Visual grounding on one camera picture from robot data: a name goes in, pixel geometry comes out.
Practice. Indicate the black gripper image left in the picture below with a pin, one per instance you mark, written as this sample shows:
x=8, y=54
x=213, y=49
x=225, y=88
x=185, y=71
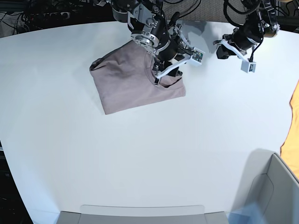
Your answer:
x=172, y=48

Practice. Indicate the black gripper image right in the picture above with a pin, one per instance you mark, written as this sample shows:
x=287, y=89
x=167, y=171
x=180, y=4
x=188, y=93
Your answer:
x=241, y=38

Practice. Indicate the mauve pink T-shirt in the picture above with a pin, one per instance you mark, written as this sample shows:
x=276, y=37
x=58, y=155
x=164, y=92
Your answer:
x=124, y=79

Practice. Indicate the orange cloth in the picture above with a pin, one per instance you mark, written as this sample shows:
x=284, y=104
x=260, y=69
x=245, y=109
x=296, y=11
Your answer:
x=290, y=148

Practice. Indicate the grey plastic bin right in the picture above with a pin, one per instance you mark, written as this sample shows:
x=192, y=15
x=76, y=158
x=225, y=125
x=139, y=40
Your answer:
x=277, y=191

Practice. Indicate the blue cloth in bin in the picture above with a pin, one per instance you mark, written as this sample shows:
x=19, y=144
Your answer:
x=249, y=214

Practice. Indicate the grey tray bottom edge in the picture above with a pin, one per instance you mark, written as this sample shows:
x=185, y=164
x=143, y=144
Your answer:
x=92, y=214

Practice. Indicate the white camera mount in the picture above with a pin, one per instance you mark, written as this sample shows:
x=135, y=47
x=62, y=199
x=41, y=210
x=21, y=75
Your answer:
x=248, y=65
x=193, y=56

